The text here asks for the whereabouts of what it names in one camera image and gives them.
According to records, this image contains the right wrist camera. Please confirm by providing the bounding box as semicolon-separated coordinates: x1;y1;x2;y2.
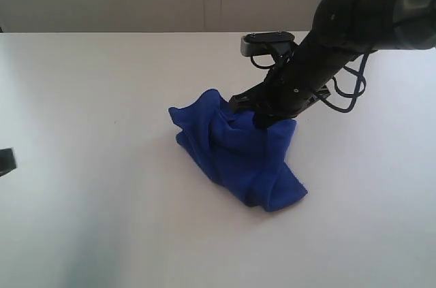
240;31;295;57

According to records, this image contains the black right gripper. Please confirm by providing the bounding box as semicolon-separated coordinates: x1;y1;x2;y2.
228;34;344;129

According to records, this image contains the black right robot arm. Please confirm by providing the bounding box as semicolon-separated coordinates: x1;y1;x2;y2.
230;0;435;128

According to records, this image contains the blue towel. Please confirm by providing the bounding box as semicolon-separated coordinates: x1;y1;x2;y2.
168;89;308;212

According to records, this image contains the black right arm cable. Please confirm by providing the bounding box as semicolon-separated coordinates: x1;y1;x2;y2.
320;50;379;114

